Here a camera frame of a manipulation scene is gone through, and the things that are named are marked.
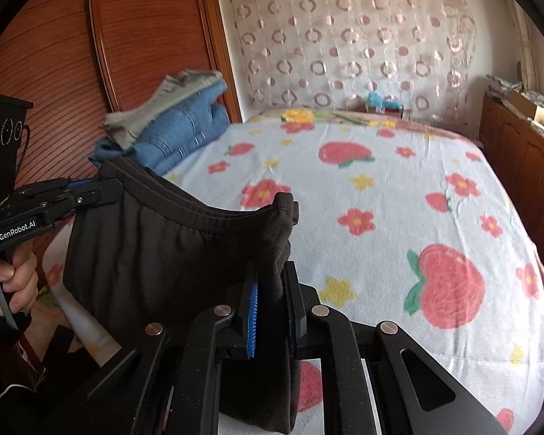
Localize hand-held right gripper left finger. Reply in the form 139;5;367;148
68;260;260;435

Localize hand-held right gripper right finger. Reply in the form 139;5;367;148
285;260;508;435

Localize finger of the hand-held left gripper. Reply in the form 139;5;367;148
15;178;91;198
50;179;124;221

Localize black pants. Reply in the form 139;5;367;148
62;158;300;435

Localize folded grey-green pants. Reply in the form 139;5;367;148
99;70;225;150

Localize person's left hand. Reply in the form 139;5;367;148
0;245;40;317

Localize folded blue jeans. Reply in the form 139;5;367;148
89;79;231;177

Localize brown wooden wardrobe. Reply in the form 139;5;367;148
0;0;243;236

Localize person's dark clothing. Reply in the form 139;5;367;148
0;322;132;435

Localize floral printed blanket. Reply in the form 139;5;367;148
36;106;544;435

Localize blue fluffy item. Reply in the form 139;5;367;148
367;92;402;112

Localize brown wooden cabinet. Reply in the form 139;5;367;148
478;93;544;245

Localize stack of magazines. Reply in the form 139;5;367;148
485;75;524;99

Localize cardboard box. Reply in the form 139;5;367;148
508;91;544;121

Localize circle patterned wall cloth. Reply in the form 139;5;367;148
227;0;477;114

